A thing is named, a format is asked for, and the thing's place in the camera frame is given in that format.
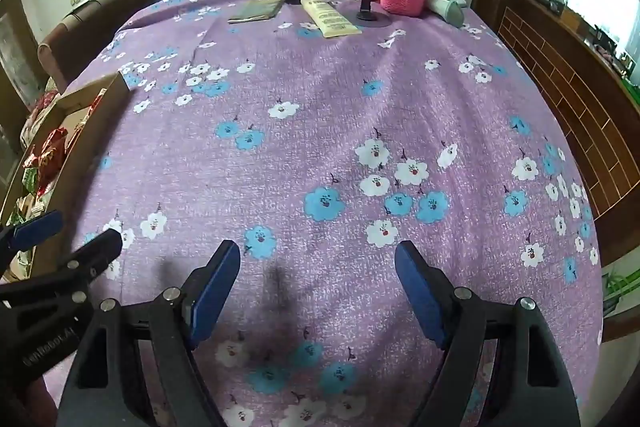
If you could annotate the small green booklet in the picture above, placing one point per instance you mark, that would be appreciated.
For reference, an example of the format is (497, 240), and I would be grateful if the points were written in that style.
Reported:
(256, 10)

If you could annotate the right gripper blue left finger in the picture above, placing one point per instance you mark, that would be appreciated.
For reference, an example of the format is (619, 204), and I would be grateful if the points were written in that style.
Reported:
(206, 291)

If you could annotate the red snack packet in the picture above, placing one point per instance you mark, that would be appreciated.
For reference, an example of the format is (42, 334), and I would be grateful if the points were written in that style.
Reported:
(42, 166)

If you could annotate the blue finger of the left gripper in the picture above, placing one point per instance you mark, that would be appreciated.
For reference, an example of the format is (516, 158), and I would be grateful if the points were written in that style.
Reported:
(34, 232)
(93, 258)

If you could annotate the brown armchair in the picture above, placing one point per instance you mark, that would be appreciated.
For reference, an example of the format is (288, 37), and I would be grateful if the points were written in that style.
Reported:
(80, 36)

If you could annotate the brown cardboard tray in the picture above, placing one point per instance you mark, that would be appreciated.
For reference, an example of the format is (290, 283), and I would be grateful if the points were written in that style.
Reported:
(89, 114)

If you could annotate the cream lotion tube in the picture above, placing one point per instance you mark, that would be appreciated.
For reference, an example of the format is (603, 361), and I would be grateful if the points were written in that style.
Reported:
(332, 24)

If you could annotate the purple floral tablecloth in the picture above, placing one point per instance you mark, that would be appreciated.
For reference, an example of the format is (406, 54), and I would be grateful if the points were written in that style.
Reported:
(317, 157)

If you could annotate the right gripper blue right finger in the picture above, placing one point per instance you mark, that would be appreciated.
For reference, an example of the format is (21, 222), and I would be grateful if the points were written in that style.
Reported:
(423, 288)

